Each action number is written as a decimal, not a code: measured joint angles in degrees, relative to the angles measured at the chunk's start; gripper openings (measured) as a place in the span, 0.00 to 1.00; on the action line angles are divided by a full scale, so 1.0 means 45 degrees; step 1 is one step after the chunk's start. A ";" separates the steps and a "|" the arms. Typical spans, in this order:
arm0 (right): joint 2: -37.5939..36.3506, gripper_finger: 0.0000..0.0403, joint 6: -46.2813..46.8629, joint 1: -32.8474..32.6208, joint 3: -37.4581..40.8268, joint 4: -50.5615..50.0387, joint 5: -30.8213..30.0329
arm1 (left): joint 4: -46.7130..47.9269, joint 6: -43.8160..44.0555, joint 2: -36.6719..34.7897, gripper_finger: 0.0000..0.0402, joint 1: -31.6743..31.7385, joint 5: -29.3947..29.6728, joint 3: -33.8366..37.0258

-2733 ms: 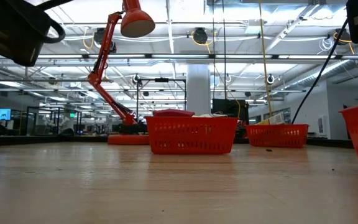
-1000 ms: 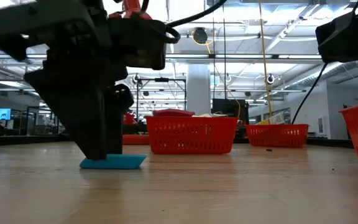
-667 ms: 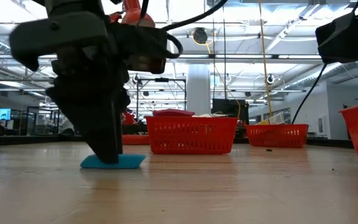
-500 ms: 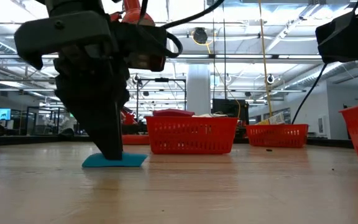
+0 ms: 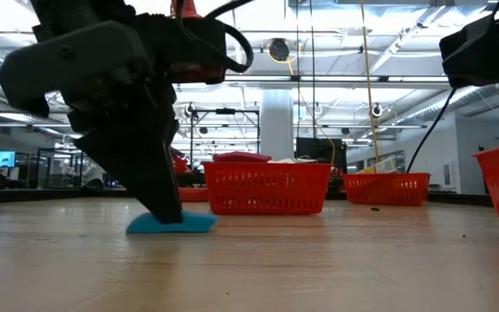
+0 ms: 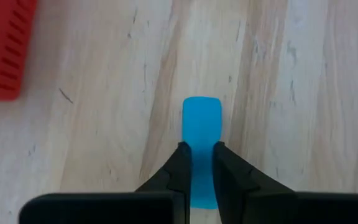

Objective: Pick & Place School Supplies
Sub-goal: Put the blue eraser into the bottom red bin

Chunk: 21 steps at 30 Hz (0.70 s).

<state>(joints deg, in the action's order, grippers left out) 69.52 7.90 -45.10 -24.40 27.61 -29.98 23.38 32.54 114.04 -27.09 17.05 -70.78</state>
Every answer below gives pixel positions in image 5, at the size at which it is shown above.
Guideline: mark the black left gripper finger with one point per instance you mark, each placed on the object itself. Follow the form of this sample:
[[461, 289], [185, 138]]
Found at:
[[150, 173]]

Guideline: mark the teal wedge eraser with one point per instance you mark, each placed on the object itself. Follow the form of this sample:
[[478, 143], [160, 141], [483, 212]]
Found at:
[[197, 223]]

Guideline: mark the pink eraser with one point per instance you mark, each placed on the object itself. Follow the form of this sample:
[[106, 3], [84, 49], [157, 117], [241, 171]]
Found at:
[[241, 157]]

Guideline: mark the small white packaged item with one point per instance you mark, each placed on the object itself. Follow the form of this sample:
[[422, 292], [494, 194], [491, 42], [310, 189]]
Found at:
[[293, 160]]

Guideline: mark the orange desk lamp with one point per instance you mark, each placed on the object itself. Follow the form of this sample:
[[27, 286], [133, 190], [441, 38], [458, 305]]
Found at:
[[193, 194]]

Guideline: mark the small black ceiling reel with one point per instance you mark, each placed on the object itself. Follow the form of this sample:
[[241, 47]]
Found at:
[[191, 110], [377, 110]]

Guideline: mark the white building column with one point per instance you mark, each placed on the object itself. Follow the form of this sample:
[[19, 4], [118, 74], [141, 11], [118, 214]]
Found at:
[[277, 130]]

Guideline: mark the black screen panel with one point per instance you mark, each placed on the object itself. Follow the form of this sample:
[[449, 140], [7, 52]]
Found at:
[[319, 149]]

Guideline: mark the black frame workstation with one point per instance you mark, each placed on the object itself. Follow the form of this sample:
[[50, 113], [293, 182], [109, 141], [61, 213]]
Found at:
[[59, 151]]

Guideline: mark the black metal frame stand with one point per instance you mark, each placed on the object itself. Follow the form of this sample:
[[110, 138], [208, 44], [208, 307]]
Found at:
[[225, 112]]

